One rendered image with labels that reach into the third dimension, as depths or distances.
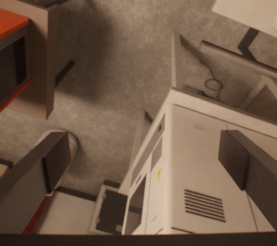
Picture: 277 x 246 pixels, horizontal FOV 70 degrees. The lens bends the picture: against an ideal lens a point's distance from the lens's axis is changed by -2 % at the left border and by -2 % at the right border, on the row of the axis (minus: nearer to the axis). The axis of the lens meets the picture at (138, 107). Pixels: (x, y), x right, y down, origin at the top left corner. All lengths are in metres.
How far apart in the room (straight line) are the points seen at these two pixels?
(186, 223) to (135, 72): 1.48
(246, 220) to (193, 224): 0.18
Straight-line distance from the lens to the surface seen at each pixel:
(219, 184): 0.71
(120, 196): 3.17
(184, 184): 0.64
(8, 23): 1.04
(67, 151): 0.17
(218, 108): 0.94
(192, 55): 1.78
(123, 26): 1.72
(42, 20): 1.09
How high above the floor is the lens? 1.61
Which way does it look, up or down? 51 degrees down
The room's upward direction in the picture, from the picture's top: 169 degrees counter-clockwise
